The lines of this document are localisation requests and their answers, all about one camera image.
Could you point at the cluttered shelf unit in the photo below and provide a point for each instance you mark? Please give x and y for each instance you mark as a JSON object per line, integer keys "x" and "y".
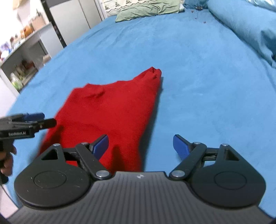
{"x": 26, "y": 58}

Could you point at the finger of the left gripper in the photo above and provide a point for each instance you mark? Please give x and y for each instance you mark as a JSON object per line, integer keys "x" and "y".
{"x": 37, "y": 125}
{"x": 28, "y": 117}

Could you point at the dark blue pillow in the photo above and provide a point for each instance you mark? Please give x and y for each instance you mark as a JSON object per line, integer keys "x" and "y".
{"x": 195, "y": 4}

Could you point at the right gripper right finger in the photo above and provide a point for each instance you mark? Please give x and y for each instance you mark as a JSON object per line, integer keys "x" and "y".
{"x": 218, "y": 176}

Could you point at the blue duvet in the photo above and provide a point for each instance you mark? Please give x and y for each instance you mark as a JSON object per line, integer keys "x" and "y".
{"x": 253, "y": 24}

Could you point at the cream patterned pillow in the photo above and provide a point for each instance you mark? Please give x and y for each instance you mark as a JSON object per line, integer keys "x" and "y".
{"x": 113, "y": 7}

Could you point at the grey wardrobe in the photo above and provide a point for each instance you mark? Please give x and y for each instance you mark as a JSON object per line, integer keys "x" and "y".
{"x": 71, "y": 19}

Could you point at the person left hand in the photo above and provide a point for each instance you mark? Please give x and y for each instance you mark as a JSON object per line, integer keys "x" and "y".
{"x": 7, "y": 159}

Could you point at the red small garment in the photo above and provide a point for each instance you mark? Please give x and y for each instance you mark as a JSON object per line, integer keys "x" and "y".
{"x": 120, "y": 110}

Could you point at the blue bed sheet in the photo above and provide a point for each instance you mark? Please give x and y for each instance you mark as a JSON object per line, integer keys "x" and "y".
{"x": 215, "y": 88}

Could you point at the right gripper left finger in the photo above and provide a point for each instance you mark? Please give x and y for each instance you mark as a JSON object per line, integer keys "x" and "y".
{"x": 61, "y": 176}

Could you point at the green pillow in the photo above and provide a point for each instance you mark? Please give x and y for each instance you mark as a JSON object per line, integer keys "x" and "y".
{"x": 150, "y": 8}

